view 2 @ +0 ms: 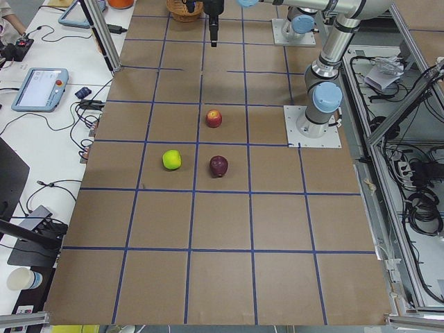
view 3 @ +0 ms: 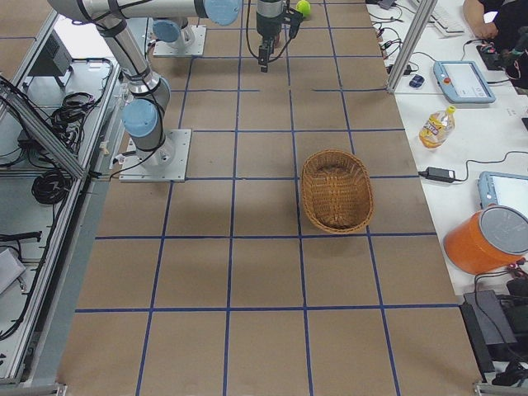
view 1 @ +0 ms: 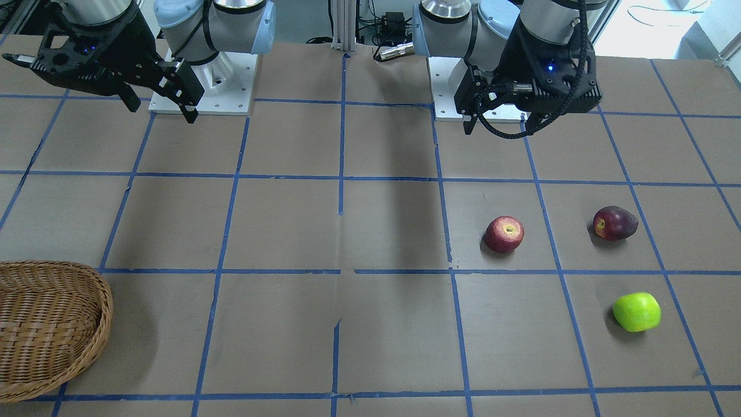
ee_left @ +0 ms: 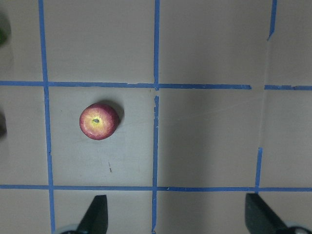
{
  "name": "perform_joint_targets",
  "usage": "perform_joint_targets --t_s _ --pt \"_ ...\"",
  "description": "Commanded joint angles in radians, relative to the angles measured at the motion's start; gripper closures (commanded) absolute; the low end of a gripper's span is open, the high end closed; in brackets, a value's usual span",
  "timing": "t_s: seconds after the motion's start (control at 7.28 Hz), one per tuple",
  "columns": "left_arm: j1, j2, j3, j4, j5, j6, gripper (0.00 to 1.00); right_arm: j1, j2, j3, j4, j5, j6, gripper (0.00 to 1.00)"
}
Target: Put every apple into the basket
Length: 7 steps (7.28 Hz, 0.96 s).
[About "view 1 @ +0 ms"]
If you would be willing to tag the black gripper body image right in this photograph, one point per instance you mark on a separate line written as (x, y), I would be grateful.
(510, 57)

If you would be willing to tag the dark red apple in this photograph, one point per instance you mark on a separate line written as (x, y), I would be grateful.
(614, 223)

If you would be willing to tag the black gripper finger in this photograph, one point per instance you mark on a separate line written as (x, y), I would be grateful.
(470, 122)

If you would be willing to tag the red apple with yellow top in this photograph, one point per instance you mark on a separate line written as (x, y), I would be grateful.
(504, 234)

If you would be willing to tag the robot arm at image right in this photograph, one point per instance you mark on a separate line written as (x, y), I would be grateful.
(478, 33)

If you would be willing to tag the aluminium frame post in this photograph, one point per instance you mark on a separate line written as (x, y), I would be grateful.
(344, 25)

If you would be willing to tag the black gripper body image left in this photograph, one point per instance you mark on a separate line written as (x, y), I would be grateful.
(134, 41)

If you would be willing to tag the white base plate image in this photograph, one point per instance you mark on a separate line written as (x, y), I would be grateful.
(228, 81)
(446, 74)

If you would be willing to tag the woven wicker basket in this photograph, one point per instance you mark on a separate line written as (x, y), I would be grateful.
(56, 317)

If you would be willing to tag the white base plate image right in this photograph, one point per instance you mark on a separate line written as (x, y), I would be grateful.
(446, 74)

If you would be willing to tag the green apple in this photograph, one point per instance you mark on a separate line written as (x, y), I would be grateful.
(637, 312)

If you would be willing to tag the black power adapter box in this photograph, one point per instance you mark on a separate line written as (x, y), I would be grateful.
(393, 24)

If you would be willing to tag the white base plate image left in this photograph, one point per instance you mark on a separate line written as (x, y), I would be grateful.
(228, 81)

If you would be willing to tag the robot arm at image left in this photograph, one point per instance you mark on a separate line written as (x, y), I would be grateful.
(195, 30)

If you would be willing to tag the silver cylindrical connector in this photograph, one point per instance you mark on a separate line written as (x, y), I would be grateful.
(395, 52)

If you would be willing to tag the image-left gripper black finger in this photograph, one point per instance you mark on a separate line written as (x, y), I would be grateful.
(97, 80)
(178, 83)

